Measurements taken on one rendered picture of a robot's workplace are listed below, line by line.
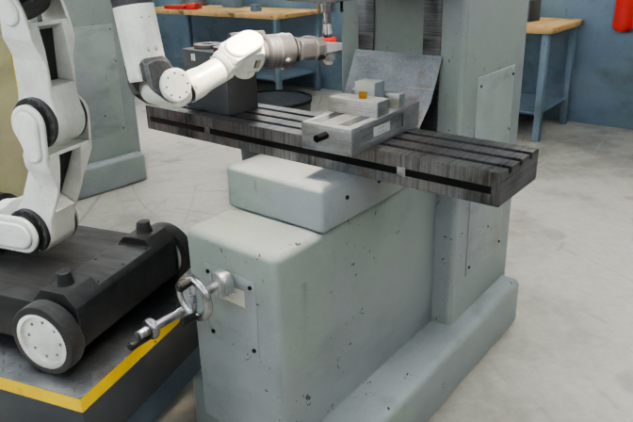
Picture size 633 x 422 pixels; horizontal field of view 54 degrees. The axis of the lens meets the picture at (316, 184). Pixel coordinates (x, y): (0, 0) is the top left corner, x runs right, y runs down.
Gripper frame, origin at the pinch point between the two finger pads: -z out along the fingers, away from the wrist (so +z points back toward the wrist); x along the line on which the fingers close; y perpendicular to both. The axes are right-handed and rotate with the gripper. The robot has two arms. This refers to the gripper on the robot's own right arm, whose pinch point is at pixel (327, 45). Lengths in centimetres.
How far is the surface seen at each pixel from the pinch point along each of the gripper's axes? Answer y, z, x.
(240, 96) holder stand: 17.2, 15.5, 28.7
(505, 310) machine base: 107, -76, 2
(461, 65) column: 8.9, -43.0, -4.1
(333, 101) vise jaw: 12.4, 4.4, -11.7
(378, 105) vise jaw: 12.2, -1.9, -23.1
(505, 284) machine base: 99, -80, 7
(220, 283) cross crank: 51, 42, -21
